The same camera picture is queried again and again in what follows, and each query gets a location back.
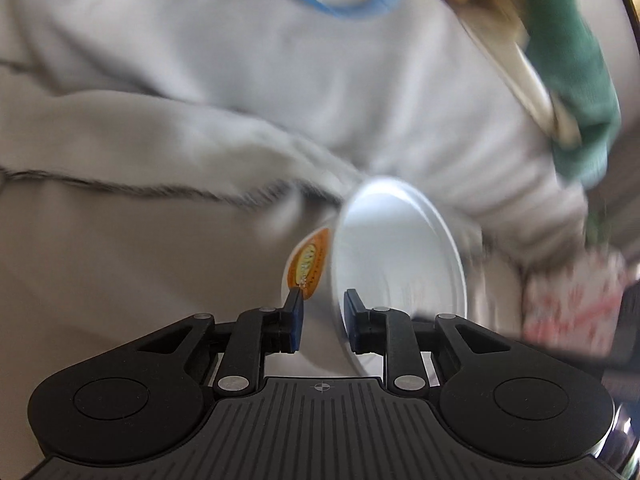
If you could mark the stainless steel bowl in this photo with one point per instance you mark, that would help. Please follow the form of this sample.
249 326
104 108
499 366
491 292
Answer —
625 440

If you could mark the grey sofa cover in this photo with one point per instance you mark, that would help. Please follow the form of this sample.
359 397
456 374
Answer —
200 85

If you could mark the white paper bowl orange label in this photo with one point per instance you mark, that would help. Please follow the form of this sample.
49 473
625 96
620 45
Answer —
395 240

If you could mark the green cloth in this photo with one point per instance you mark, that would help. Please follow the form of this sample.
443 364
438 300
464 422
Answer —
575 60

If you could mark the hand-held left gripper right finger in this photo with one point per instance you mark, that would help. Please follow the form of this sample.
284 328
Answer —
351 325

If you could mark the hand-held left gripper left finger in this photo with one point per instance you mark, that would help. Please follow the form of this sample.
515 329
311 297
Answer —
296 325

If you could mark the red and white packet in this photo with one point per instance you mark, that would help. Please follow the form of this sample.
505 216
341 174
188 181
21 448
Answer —
570 300

